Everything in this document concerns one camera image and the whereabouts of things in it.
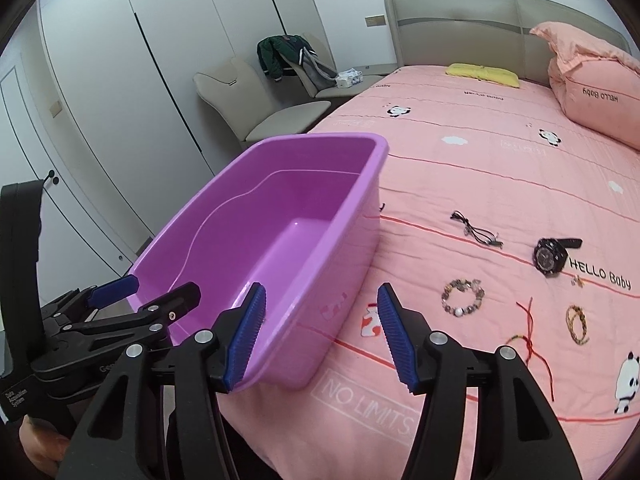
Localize left hand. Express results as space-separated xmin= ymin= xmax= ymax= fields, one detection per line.
xmin=18 ymin=415 xmax=70 ymax=478

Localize purple plastic bin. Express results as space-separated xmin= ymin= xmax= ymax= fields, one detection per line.
xmin=129 ymin=132 xmax=388 ymax=389

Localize pink bedspread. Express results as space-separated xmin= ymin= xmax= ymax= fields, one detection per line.
xmin=220 ymin=66 xmax=639 ymax=479

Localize black digital wristwatch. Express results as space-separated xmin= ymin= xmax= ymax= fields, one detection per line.
xmin=533 ymin=238 xmax=582 ymax=276

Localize small silver gold charm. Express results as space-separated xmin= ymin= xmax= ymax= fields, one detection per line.
xmin=573 ymin=275 xmax=585 ymax=288

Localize white wardrobe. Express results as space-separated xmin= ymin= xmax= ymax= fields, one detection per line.
xmin=1 ymin=0 xmax=324 ymax=302

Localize beige lounge chair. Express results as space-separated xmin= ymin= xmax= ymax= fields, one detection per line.
xmin=193 ymin=58 xmax=331 ymax=146

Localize dark jacket on chair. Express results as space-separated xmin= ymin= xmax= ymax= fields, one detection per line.
xmin=256 ymin=35 xmax=337 ymax=90

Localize tissue pack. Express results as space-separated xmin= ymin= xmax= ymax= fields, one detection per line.
xmin=334 ymin=68 xmax=363 ymax=89

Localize yellow pillow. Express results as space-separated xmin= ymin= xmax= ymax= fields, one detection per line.
xmin=445 ymin=63 xmax=520 ymax=88

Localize pink folded quilt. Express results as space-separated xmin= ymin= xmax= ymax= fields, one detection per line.
xmin=530 ymin=22 xmax=640 ymax=150

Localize beige headboard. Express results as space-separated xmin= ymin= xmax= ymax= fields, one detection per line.
xmin=384 ymin=0 xmax=630 ymax=86

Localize stone bead bracelet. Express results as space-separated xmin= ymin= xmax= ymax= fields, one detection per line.
xmin=440 ymin=277 xmax=486 ymax=319

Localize multicolour bracelet with red cord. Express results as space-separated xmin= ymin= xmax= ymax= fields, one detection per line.
xmin=504 ymin=296 xmax=557 ymax=403

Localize black cord bracelet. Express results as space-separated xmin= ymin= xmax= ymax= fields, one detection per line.
xmin=449 ymin=210 xmax=506 ymax=250

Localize yellow braided beaded bracelet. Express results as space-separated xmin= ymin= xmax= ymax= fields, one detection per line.
xmin=565 ymin=303 xmax=591 ymax=347

